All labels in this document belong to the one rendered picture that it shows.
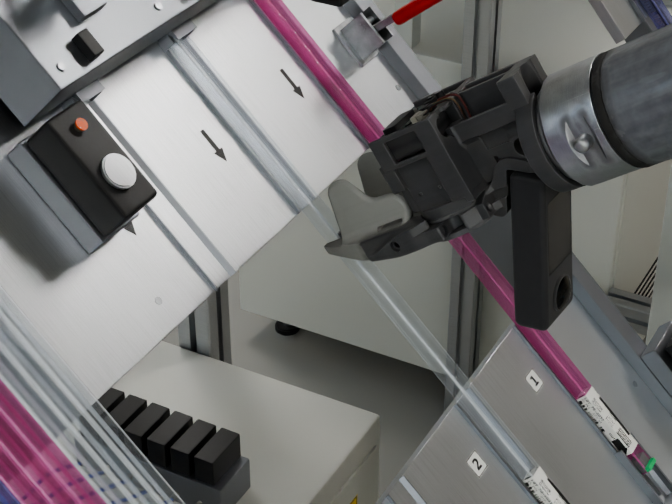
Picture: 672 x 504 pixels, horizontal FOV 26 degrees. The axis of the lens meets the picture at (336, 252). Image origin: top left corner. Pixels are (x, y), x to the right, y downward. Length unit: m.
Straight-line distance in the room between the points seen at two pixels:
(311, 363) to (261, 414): 1.09
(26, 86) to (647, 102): 0.37
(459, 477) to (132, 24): 0.39
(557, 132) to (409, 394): 1.58
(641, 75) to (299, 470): 0.63
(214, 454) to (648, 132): 0.57
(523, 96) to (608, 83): 0.06
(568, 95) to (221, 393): 0.67
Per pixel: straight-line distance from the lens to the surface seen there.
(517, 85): 0.91
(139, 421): 1.33
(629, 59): 0.87
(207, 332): 1.49
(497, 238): 1.23
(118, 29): 0.94
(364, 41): 1.16
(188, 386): 1.47
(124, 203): 0.89
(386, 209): 0.98
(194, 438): 1.31
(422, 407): 2.42
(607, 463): 1.17
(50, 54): 0.90
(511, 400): 1.12
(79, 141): 0.90
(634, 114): 0.86
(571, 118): 0.88
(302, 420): 1.42
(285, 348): 2.54
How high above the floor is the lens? 1.52
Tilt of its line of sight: 33 degrees down
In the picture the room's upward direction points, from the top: straight up
